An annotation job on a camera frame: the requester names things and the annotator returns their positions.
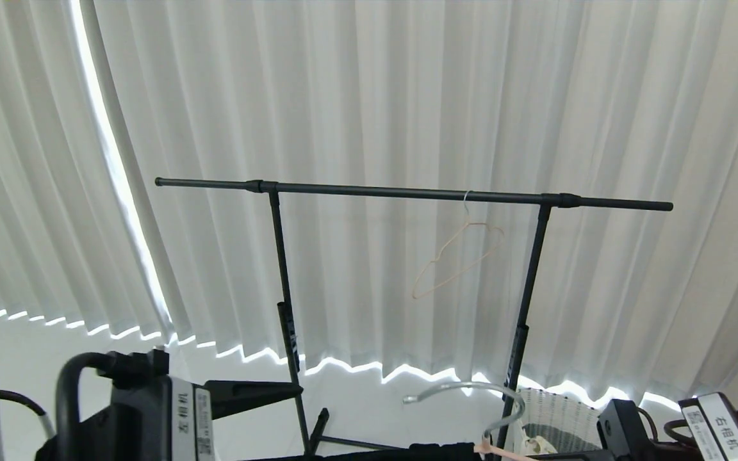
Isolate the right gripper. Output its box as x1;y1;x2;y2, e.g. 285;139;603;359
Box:
596;398;658;461

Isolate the pink clothes hanger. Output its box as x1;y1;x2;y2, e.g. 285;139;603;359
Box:
403;382;536;461
411;191;506;300

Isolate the black garment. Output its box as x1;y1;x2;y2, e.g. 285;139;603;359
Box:
244;441;613;461

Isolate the white laundry basket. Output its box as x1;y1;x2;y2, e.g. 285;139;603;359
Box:
504;387;604;457

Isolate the black clothes rack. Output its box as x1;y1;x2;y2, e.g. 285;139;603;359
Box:
154;177;674;457

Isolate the cream printed garment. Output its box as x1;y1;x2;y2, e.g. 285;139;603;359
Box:
521;435;559;457

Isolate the white curtain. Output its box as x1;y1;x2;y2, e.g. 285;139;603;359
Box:
0;0;738;412

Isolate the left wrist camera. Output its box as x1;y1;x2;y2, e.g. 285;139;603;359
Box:
108;375;217;461

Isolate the black cable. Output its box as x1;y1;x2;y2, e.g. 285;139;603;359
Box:
55;349;171;461

